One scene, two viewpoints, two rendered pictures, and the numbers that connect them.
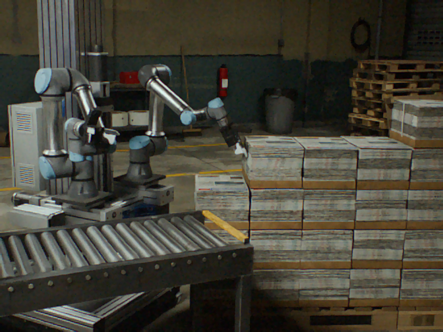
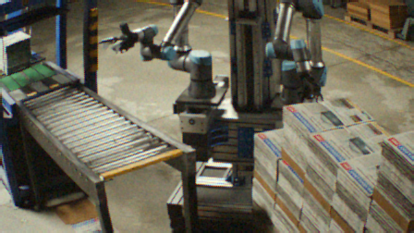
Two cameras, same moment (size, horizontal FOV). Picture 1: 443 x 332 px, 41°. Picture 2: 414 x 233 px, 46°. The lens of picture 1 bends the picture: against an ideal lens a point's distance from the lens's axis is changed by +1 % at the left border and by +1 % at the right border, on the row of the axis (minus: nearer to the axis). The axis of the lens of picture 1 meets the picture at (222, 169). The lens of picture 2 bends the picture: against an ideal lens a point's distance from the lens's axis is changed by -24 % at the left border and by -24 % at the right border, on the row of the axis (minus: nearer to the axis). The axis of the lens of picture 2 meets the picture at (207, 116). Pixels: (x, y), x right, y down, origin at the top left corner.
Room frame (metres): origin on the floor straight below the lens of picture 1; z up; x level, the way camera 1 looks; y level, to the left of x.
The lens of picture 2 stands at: (2.31, -2.36, 2.00)
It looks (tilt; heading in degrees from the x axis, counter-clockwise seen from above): 23 degrees down; 78
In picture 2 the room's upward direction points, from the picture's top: 2 degrees counter-clockwise
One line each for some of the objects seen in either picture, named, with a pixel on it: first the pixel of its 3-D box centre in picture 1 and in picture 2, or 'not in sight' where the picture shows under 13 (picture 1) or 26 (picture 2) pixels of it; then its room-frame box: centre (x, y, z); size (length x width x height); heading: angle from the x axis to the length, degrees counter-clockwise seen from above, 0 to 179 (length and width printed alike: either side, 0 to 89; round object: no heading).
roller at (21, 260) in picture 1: (20, 259); (67, 114); (2.15, 0.77, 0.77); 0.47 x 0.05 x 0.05; 26
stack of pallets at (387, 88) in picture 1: (397, 101); not in sight; (9.70, -2.81, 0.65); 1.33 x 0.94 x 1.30; 120
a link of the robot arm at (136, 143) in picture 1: (140, 148); (294, 71); (3.38, 0.48, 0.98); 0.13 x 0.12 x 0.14; 148
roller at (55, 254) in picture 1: (55, 253); (76, 121); (2.21, 0.65, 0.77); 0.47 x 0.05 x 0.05; 26
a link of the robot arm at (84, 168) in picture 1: (80, 163); (200, 64); (2.93, 0.72, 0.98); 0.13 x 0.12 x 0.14; 127
